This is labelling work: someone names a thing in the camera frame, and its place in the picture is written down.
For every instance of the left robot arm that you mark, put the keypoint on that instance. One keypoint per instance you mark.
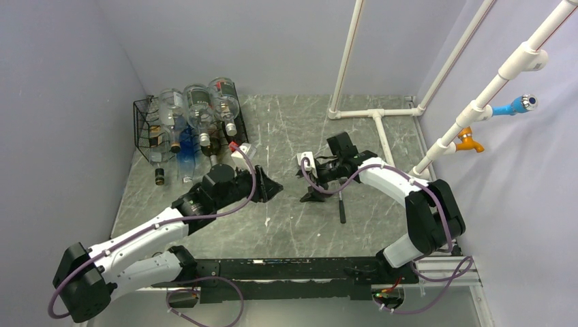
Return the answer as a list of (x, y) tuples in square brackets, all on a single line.
[(88, 279)]

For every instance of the black wire wine rack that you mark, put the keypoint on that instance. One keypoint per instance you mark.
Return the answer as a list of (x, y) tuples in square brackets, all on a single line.
[(149, 135)]

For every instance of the orange tap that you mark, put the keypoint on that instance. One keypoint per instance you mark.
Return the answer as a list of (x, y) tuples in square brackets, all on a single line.
[(467, 141)]

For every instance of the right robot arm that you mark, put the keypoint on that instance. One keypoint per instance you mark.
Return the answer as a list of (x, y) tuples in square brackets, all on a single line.
[(433, 218)]

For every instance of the dark bottle silver cap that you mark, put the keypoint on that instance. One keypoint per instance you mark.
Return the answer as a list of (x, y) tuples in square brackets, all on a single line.
[(210, 147)]

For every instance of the black handled hammer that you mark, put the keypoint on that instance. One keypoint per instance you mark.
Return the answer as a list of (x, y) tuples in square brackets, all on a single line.
[(342, 211)]

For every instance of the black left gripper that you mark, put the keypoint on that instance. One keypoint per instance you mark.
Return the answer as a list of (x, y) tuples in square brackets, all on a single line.
[(265, 189)]

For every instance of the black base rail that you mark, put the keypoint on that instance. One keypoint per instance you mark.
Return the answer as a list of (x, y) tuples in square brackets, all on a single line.
[(354, 278)]

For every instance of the blue glass bottle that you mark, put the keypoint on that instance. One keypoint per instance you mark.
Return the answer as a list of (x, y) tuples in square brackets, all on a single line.
[(186, 157)]

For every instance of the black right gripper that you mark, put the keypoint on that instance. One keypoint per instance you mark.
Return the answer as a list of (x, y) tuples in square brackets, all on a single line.
[(313, 194)]

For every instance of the clear bottle green label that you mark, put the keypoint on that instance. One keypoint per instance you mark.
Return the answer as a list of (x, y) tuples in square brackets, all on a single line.
[(200, 114)]

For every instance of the blue tap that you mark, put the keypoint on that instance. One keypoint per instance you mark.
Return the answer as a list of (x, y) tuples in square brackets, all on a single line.
[(522, 104)]

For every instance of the clear bottle red label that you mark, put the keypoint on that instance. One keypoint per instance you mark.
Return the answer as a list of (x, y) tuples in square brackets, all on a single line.
[(225, 103)]

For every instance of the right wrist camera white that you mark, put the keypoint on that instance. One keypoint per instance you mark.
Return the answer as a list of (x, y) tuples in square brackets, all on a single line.
[(305, 161)]

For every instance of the small bottle black cap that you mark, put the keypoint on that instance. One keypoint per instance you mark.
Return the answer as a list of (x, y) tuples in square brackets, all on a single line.
[(156, 159)]

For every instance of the clear frosted short bottle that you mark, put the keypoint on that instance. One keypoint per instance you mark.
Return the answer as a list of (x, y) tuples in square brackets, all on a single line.
[(171, 110)]

